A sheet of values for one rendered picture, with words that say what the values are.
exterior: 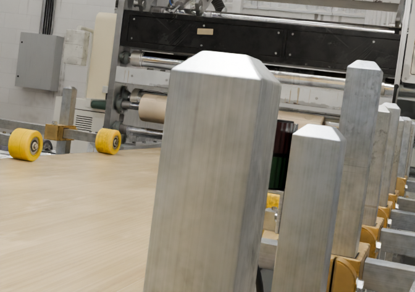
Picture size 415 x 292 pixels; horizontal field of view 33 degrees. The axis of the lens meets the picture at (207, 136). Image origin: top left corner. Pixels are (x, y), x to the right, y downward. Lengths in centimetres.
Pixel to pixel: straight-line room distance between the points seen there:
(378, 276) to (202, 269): 55
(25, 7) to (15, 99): 138
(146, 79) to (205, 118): 280
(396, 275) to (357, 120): 18
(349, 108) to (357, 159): 5
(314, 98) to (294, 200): 235
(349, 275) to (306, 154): 26
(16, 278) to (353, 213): 36
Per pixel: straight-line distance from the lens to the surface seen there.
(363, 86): 74
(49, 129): 232
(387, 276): 80
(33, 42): 1057
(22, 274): 80
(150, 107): 304
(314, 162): 50
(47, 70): 1040
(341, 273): 73
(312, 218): 50
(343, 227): 75
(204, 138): 25
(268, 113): 26
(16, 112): 1090
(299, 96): 285
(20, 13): 1099
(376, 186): 100
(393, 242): 105
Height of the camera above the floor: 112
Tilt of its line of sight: 3 degrees down
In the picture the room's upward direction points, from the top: 7 degrees clockwise
